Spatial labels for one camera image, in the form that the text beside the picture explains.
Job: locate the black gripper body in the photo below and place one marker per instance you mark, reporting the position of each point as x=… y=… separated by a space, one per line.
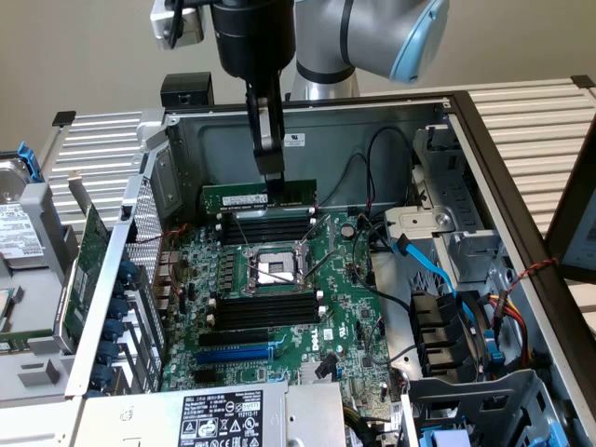
x=253 y=37

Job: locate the green RAM stick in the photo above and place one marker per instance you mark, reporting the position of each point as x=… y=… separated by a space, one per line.
x=233 y=198
x=23 y=337

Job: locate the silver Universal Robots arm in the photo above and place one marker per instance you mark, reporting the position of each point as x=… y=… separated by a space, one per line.
x=372 y=32

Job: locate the black RAM slot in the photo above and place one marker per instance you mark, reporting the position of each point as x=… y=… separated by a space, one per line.
x=267 y=323
x=265 y=239
x=267 y=299
x=265 y=224
x=265 y=231
x=267 y=315
x=267 y=307
x=265 y=217

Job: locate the white case sticker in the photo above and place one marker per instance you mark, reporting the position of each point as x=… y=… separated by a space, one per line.
x=295 y=139

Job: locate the grey open PC case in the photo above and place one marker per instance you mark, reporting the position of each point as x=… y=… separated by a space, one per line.
x=219 y=153

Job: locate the thin metal locking lever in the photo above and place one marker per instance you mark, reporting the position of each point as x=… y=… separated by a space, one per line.
x=244 y=233
x=272 y=275

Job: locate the black box device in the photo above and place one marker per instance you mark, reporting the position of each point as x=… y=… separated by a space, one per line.
x=186 y=88

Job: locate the metal socket cover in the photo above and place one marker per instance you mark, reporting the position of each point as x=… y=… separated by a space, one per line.
x=321 y=233

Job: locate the round coin battery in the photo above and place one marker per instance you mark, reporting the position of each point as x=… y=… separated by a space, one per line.
x=347 y=230

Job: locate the CPU socket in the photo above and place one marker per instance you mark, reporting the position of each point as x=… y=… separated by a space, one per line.
x=274 y=270

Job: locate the green Dell motherboard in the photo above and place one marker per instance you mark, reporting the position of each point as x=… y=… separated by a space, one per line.
x=335 y=298

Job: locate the long black expansion slot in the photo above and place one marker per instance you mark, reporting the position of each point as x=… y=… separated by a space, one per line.
x=233 y=338

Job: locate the blue card retention clip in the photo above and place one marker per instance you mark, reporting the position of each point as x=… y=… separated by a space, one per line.
x=108 y=352
x=127 y=271
x=113 y=329
x=118 y=308
x=102 y=376
x=121 y=288

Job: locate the grey metal disk bay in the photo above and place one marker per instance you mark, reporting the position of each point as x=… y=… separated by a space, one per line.
x=465 y=195

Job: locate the blue expansion slot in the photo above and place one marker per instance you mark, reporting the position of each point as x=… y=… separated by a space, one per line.
x=233 y=356

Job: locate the black table corner cap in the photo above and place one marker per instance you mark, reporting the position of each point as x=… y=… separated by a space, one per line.
x=583 y=81
x=64 y=118

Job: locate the green graphics card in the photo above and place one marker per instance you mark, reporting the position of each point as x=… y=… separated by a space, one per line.
x=88 y=261

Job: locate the silver finned heat sink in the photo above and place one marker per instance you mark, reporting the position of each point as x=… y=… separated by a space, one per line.
x=309 y=375

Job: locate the short black expansion slot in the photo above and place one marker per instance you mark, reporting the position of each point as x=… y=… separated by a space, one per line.
x=207 y=377

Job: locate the black fan shroud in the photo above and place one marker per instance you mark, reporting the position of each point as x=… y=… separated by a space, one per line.
x=433 y=326

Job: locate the grey parts rack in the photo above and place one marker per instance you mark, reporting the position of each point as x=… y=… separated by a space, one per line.
x=37 y=200

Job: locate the silver hard disk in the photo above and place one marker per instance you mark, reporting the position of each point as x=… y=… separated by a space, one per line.
x=18 y=228

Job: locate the grey power supply unit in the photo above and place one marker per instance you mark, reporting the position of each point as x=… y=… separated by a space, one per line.
x=139 y=419

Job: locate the blue plastic clip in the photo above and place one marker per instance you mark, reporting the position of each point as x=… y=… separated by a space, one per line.
x=494 y=356

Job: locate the dark grey drive cage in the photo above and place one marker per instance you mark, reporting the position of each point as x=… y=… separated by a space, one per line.
x=470 y=396

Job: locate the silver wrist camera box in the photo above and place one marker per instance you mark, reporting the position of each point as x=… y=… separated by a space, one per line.
x=191 y=23

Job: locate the blue disk bracket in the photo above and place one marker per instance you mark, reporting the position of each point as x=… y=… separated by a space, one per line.
x=29 y=160

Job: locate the blue drive rail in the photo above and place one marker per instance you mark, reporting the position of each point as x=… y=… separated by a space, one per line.
x=444 y=438

